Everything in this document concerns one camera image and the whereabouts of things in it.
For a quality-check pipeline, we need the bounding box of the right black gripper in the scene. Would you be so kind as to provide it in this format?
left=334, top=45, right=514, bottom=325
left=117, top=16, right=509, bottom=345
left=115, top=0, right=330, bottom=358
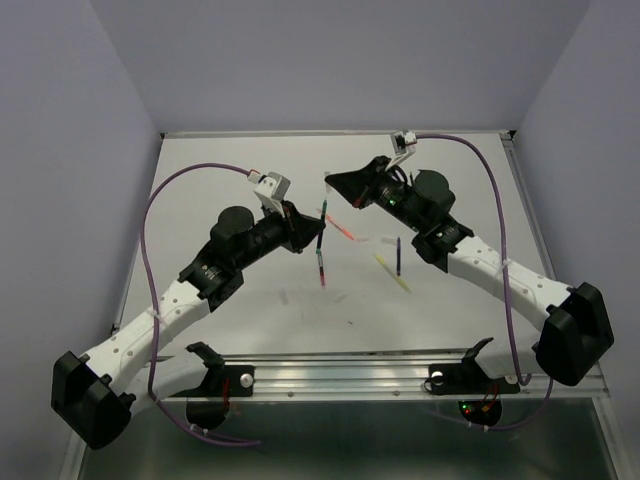
left=324, top=155, right=425, bottom=233

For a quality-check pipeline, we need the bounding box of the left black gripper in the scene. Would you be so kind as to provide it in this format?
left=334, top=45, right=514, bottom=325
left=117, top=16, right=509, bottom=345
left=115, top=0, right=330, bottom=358
left=235, top=198, right=325, bottom=270

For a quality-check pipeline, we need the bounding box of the green pen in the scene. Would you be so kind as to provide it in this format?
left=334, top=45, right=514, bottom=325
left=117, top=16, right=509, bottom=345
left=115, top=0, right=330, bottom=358
left=314, top=197, right=329, bottom=256

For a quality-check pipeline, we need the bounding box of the red pen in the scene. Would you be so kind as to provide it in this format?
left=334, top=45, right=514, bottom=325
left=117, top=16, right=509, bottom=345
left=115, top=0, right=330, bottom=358
left=316, top=250, right=326, bottom=289

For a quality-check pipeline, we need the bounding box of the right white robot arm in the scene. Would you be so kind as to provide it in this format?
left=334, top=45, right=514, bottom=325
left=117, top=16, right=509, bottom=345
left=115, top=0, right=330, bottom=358
left=325, top=156, right=614, bottom=387

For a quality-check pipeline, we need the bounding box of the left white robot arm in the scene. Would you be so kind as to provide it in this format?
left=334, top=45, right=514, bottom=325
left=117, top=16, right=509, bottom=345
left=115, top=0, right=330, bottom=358
left=51, top=201, right=325, bottom=450

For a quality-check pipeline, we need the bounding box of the orange pen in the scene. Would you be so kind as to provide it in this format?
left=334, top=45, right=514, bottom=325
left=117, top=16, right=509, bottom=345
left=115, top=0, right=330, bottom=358
left=318, top=210, right=356, bottom=241

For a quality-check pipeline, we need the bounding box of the purple pen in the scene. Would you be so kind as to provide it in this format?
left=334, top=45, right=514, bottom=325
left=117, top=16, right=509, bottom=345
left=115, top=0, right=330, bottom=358
left=395, top=236, right=402, bottom=277

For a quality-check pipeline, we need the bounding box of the yellow pen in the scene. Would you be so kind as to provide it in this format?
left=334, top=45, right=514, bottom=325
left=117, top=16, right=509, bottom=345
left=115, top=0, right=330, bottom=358
left=373, top=253, right=412, bottom=293

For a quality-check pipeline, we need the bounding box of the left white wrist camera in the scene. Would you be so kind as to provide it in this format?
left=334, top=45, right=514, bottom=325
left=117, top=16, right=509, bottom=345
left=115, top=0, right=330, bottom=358
left=254, top=172, right=291, bottom=215

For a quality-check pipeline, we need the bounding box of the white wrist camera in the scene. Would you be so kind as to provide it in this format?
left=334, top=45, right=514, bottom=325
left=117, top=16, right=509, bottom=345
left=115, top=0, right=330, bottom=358
left=388, top=130, right=418, bottom=169
left=254, top=172, right=291, bottom=215

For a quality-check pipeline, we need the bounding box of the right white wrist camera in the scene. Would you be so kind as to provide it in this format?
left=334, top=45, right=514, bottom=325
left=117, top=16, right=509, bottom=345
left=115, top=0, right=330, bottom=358
left=388, top=130, right=418, bottom=169

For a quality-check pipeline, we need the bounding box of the aluminium mounting rail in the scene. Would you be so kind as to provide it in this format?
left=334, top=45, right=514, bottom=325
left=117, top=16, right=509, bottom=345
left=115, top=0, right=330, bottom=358
left=82, top=355, right=612, bottom=401

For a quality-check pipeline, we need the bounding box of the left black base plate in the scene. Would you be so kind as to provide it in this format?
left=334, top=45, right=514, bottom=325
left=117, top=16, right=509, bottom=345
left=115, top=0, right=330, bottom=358
left=174, top=364, right=255, bottom=399

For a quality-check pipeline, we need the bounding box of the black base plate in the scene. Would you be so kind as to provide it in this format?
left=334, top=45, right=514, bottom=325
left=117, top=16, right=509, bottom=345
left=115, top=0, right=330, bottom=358
left=174, top=364, right=255, bottom=399
left=423, top=362, right=520, bottom=396

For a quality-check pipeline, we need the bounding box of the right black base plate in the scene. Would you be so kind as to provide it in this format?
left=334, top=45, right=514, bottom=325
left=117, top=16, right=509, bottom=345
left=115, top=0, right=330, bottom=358
left=423, top=362, right=520, bottom=396

